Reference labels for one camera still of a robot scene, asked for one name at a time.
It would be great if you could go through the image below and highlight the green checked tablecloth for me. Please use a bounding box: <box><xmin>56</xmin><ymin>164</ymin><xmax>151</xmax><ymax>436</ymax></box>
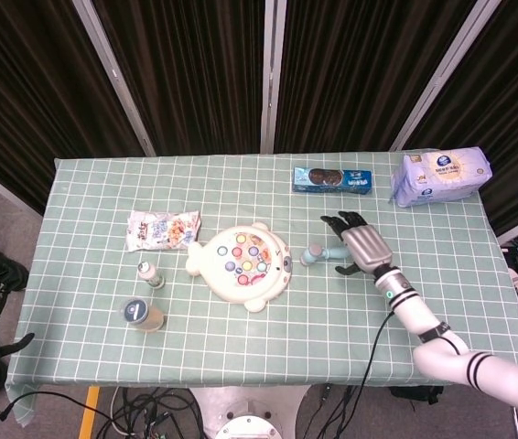
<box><xmin>5</xmin><ymin>152</ymin><xmax>518</xmax><ymax>415</ymax></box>

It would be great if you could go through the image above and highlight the blue cookie box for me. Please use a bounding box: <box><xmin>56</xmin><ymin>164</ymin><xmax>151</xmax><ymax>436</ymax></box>
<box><xmin>292</xmin><ymin>166</ymin><xmax>374</xmax><ymax>196</ymax></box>

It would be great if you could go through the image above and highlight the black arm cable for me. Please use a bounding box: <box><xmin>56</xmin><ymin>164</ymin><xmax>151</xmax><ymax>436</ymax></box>
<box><xmin>359</xmin><ymin>309</ymin><xmax>398</xmax><ymax>400</ymax></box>
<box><xmin>0</xmin><ymin>391</ymin><xmax>121</xmax><ymax>423</ymax></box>

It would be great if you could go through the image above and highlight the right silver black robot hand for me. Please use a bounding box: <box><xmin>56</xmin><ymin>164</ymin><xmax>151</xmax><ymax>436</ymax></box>
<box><xmin>320</xmin><ymin>210</ymin><xmax>395</xmax><ymax>276</ymax></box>

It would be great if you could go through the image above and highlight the light blue toy hammer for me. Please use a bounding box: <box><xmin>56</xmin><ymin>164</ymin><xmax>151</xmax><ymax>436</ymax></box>
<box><xmin>299</xmin><ymin>244</ymin><xmax>352</xmax><ymax>267</ymax></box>

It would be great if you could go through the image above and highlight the beige jar with blue lid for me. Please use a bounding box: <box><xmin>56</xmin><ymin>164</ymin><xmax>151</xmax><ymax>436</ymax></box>
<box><xmin>121</xmin><ymin>297</ymin><xmax>167</xmax><ymax>334</ymax></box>

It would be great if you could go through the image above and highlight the black floor cable bundle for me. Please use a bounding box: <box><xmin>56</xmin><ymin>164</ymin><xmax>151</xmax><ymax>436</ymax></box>
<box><xmin>96</xmin><ymin>387</ymin><xmax>208</xmax><ymax>439</ymax></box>

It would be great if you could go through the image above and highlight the whack-a-mole toy board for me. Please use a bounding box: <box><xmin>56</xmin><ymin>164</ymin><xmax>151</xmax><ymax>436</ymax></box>
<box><xmin>185</xmin><ymin>221</ymin><xmax>293</xmax><ymax>313</ymax></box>

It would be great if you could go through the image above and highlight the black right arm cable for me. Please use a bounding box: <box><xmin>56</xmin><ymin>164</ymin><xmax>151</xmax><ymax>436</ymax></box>
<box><xmin>359</xmin><ymin>309</ymin><xmax>398</xmax><ymax>400</ymax></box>

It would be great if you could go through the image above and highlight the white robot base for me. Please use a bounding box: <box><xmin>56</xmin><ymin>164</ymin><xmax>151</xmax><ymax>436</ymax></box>
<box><xmin>189</xmin><ymin>386</ymin><xmax>310</xmax><ymax>439</ymax></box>

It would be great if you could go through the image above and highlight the grey partition post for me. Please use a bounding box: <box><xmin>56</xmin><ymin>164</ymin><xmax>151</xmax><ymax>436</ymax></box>
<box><xmin>73</xmin><ymin>0</ymin><xmax>157</xmax><ymax>157</ymax></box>
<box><xmin>260</xmin><ymin>0</ymin><xmax>284</xmax><ymax>155</ymax></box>
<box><xmin>389</xmin><ymin>0</ymin><xmax>502</xmax><ymax>152</ymax></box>

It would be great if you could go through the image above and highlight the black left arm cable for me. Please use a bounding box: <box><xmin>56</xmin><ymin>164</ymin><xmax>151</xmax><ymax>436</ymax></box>
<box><xmin>0</xmin><ymin>391</ymin><xmax>121</xmax><ymax>423</ymax></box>

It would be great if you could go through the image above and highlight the small white milk bottle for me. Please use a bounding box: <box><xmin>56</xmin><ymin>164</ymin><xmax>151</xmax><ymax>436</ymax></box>
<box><xmin>136</xmin><ymin>261</ymin><xmax>167</xmax><ymax>289</ymax></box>

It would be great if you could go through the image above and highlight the white snack bag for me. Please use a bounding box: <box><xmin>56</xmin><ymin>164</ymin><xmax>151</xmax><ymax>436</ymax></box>
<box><xmin>125</xmin><ymin>209</ymin><xmax>203</xmax><ymax>252</ymax></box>

